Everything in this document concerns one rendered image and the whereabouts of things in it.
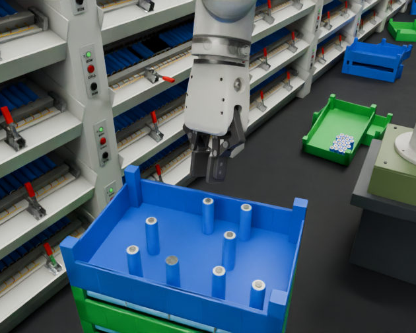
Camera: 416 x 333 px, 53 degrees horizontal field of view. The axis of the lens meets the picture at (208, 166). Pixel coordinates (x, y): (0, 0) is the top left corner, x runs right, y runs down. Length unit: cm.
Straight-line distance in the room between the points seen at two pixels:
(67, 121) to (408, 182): 84
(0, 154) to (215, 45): 55
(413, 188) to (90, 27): 85
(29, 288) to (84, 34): 64
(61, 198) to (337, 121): 127
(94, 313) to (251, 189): 101
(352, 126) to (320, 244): 70
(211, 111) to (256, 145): 125
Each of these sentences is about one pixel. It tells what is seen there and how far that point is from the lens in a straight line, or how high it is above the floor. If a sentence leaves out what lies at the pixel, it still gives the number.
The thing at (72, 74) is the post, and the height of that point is 60.
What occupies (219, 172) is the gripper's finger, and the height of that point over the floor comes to 60.
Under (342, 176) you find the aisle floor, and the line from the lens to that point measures 171.
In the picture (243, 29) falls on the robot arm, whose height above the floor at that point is 79.
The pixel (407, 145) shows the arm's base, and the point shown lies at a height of 37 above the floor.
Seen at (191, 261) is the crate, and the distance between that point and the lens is 64.
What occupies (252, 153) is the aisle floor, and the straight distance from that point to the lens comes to 178.
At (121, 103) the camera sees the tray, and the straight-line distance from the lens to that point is 111.
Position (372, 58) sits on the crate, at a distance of 263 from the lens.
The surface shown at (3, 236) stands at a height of 30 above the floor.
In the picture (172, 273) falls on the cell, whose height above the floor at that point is 53.
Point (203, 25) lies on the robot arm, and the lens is 60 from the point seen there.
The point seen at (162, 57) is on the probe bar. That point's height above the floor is 52.
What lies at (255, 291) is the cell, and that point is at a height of 54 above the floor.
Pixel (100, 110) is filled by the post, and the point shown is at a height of 49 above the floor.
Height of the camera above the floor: 96
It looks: 35 degrees down
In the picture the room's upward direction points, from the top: straight up
